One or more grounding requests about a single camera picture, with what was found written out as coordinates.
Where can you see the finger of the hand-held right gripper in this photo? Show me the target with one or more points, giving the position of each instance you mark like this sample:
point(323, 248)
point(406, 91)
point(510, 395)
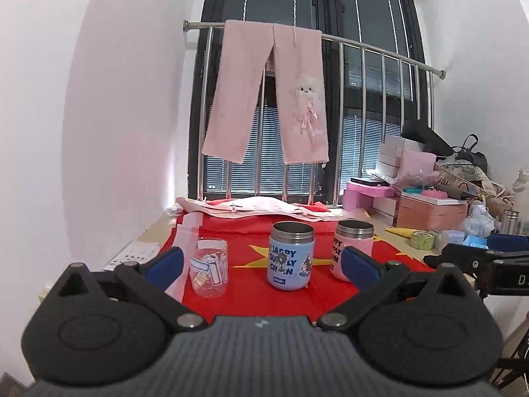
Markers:
point(454, 258)
point(506, 240)

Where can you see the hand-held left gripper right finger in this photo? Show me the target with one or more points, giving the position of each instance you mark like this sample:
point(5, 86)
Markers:
point(361, 271)

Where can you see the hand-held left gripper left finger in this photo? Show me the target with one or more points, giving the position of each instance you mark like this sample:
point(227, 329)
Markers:
point(167, 266)

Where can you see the clear glass cup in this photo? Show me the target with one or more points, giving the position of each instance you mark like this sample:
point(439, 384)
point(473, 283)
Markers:
point(208, 252)

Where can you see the pink printed cup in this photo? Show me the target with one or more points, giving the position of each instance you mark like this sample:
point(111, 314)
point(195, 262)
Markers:
point(339, 252)

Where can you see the blue printed cup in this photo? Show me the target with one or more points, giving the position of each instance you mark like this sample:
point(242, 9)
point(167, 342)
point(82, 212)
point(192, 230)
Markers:
point(289, 264)

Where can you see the steel bottle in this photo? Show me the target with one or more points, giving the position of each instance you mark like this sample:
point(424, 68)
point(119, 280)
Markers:
point(510, 221)

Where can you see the small clear box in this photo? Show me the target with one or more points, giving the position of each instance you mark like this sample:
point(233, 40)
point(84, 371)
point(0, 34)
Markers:
point(451, 238)

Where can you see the blue packet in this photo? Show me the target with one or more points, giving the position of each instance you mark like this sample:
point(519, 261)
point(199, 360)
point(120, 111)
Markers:
point(475, 242)

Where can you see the white plastic bag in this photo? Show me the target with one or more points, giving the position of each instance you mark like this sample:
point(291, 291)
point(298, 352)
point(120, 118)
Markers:
point(184, 240)

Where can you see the white crumpled plastic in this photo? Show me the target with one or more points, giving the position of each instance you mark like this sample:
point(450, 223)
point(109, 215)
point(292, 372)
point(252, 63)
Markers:
point(479, 219)

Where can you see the white sticker sheet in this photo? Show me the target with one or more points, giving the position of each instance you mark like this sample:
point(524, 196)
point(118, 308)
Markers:
point(132, 254)

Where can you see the green tape roll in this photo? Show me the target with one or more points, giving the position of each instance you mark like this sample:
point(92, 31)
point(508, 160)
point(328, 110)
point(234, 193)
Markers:
point(421, 240)

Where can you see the large pink box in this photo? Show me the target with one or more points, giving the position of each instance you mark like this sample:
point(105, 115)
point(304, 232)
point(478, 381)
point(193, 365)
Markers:
point(430, 215)

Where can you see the white water bottle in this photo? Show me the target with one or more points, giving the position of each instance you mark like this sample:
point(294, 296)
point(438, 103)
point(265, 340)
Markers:
point(521, 190)

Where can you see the yellow tube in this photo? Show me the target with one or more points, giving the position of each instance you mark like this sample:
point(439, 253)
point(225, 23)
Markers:
point(403, 231)

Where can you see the beige patterned bag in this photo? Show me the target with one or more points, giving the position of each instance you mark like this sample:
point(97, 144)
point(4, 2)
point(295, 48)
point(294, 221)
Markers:
point(475, 184)

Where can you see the small pink box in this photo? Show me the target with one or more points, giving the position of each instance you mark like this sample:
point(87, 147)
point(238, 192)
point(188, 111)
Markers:
point(363, 196)

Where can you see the red cloth with yellow stars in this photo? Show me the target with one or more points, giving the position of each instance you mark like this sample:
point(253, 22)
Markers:
point(244, 293)

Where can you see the black flat device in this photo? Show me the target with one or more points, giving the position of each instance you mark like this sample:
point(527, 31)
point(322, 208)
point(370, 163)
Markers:
point(368, 182)

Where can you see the black handbag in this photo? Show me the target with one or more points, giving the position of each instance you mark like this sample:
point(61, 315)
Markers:
point(473, 157)

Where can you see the black tripod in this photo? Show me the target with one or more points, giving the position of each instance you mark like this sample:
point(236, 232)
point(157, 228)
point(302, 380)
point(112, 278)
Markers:
point(510, 370)

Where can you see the pink paper bag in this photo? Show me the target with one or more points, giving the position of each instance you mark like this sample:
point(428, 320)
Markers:
point(419, 163)

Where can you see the pink and white garment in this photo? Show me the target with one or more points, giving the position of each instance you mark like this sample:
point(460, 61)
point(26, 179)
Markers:
point(256, 206)

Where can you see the stack of white boxes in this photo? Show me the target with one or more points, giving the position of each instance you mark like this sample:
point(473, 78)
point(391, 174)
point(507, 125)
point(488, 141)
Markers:
point(392, 157)

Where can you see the black angular case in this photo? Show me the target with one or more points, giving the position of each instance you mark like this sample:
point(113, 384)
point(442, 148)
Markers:
point(425, 136)

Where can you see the pink pants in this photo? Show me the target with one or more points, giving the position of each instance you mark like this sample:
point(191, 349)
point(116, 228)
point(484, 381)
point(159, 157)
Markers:
point(231, 91)

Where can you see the metal window railing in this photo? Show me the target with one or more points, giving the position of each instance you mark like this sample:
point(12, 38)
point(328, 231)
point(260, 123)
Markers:
point(198, 25)

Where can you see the black window frame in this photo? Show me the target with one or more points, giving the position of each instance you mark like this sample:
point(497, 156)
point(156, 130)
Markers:
point(326, 8)

